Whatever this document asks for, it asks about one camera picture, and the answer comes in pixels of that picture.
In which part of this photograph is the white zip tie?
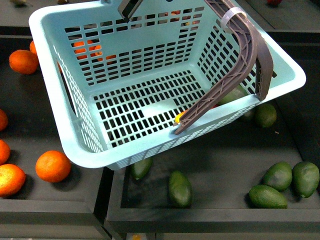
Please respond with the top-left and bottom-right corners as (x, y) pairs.
(220, 7), (247, 31)

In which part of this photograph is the orange fruit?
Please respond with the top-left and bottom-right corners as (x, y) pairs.
(35, 150), (72, 183)
(0, 140), (11, 165)
(0, 109), (9, 131)
(9, 49), (39, 75)
(0, 164), (26, 198)

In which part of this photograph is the brown basket handle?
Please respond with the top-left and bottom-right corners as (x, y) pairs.
(108, 0), (273, 139)

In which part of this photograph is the light blue plastic basket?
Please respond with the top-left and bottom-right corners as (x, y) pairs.
(29, 0), (306, 170)

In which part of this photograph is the black fruit display tray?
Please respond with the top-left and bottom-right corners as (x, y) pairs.
(105, 95), (320, 233)

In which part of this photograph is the green avocado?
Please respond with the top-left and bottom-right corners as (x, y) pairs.
(248, 184), (288, 209)
(254, 103), (277, 128)
(217, 85), (248, 106)
(130, 157), (153, 181)
(292, 161), (320, 198)
(261, 161), (293, 192)
(168, 170), (193, 208)

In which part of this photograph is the yellow mango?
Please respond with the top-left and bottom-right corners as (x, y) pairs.
(174, 111), (186, 124)

